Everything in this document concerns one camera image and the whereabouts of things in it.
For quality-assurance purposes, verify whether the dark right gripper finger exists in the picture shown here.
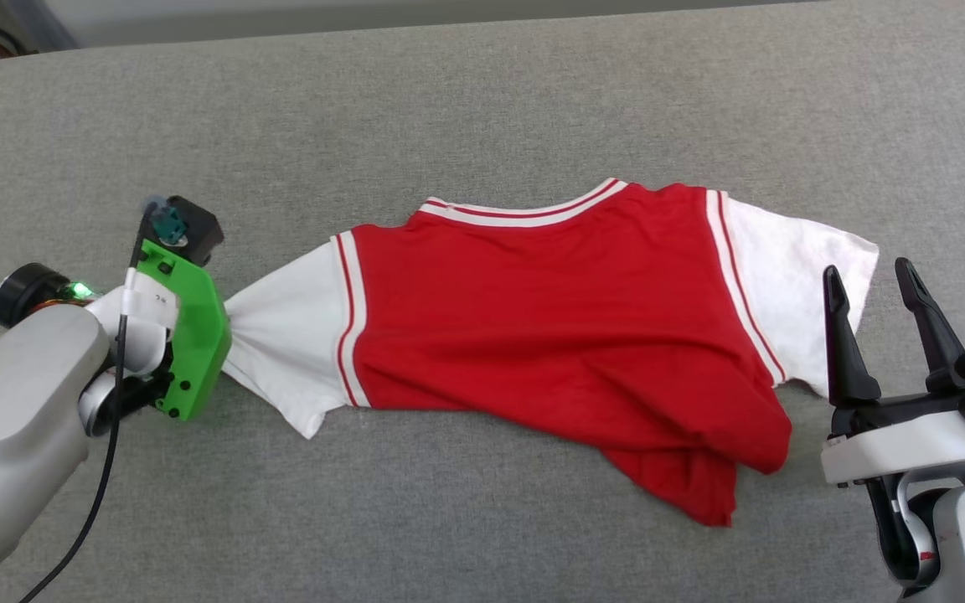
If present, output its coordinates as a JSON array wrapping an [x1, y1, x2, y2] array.
[[822, 265, 883, 410], [894, 256, 965, 396]]

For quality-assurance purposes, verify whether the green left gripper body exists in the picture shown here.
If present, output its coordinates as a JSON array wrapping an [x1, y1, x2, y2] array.
[[133, 241, 234, 424]]

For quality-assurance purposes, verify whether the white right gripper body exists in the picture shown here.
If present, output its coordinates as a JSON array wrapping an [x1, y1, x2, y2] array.
[[819, 389, 965, 488]]

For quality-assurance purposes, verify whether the red and white t-shirt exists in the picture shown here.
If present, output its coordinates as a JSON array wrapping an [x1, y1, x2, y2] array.
[[221, 177, 880, 529]]

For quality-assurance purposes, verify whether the white partition panel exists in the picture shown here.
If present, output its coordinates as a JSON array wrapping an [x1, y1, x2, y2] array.
[[40, 0, 793, 48]]

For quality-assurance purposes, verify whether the grey fabric sofa cushion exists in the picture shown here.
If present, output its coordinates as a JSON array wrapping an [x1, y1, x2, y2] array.
[[0, 0, 965, 603]]

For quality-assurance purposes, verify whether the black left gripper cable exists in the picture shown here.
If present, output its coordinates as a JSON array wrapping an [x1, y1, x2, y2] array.
[[18, 198, 190, 603]]

